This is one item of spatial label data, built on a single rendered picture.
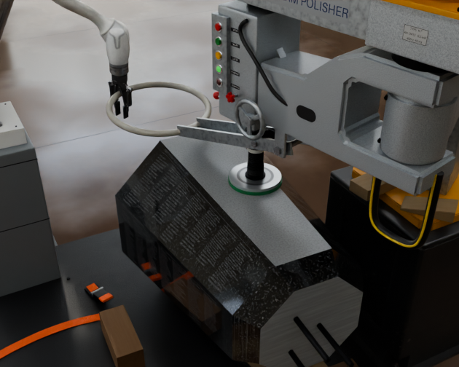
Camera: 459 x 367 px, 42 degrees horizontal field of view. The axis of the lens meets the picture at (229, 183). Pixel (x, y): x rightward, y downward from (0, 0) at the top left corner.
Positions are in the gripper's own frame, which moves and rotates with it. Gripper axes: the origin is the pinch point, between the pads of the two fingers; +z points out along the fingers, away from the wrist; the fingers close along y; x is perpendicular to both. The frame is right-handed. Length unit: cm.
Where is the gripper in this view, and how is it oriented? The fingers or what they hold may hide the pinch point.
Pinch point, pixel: (122, 110)
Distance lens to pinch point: 298.1
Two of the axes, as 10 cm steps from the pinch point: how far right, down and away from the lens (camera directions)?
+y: 8.4, 3.6, -4.1
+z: -0.5, 8.0, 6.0
